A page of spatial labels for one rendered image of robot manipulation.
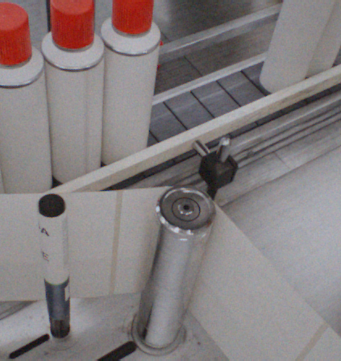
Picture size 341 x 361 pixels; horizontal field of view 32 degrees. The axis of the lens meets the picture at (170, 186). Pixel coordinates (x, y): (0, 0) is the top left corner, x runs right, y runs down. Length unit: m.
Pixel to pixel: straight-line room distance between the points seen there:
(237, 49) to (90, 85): 0.39
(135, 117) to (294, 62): 0.22
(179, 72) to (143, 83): 0.28
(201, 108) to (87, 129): 0.19
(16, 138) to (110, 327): 0.18
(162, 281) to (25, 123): 0.18
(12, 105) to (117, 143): 0.14
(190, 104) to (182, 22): 0.22
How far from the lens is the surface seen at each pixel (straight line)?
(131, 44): 0.51
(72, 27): 0.48
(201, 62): 0.83
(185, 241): 0.37
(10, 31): 0.46
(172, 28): 0.88
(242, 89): 0.73
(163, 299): 0.44
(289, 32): 0.68
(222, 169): 0.59
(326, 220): 0.64
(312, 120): 0.76
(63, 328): 0.52
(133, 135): 0.58
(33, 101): 0.50
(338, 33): 0.73
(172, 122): 0.68
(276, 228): 0.61
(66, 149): 0.57
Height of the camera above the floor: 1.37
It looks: 52 degrees down
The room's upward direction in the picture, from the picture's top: 11 degrees clockwise
